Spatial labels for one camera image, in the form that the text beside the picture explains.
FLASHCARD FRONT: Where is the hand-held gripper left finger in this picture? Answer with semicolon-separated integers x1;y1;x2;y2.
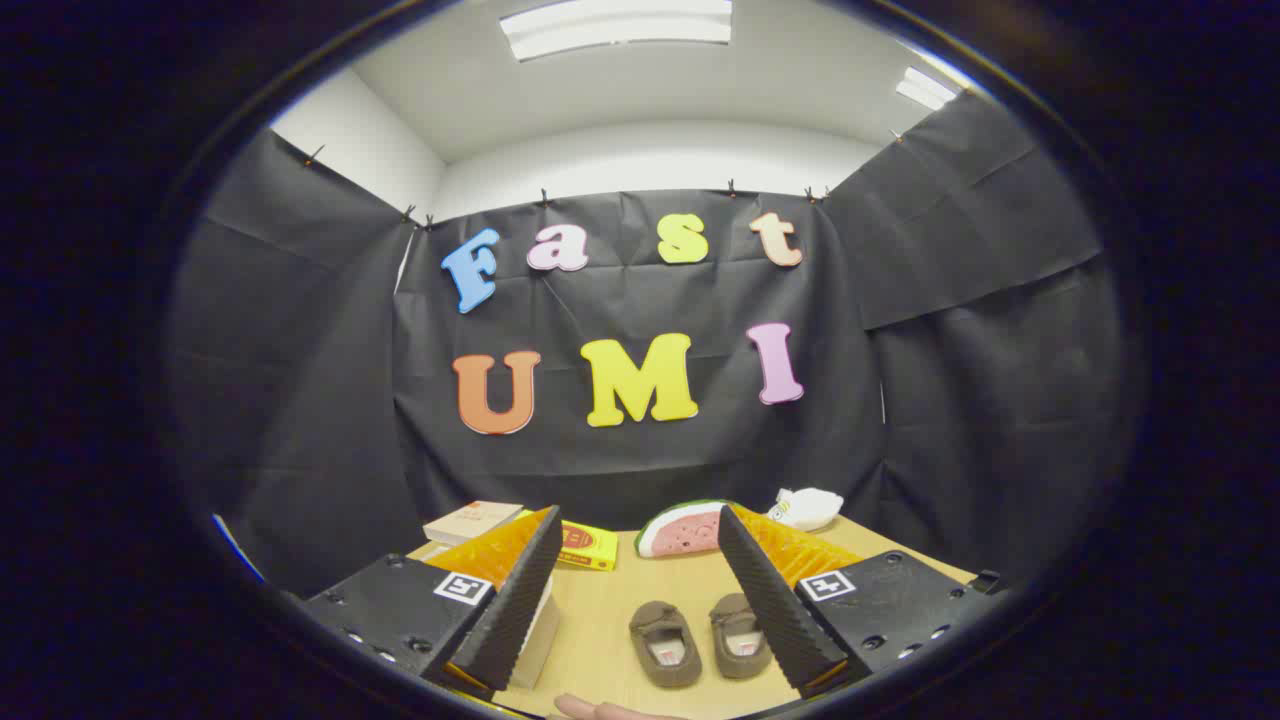
300;505;564;701

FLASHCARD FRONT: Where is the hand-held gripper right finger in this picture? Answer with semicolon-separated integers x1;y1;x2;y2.
717;503;1006;701

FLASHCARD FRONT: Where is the brown fuzzy shoe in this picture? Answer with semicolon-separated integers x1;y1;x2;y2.
628;600;703;689
708;592;773;681

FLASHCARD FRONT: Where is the cream fabric storage box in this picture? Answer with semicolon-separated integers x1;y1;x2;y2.
505;575;563;691

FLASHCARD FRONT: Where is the yellow book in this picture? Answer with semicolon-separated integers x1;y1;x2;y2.
515;510;619;572

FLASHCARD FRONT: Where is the beige book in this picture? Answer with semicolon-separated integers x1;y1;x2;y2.
423;500;525;548

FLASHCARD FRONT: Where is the white plush toy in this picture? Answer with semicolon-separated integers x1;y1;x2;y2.
768;487;845;533

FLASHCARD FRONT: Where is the watermelon plush toy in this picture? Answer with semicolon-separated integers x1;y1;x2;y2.
634;499;736;559

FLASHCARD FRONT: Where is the black backdrop cloth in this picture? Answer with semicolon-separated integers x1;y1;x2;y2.
165;90;1141;601

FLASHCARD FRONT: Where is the small ceiling light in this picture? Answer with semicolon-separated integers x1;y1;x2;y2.
895;66;959;111

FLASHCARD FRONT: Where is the long ceiling light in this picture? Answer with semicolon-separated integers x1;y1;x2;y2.
500;0;734;63

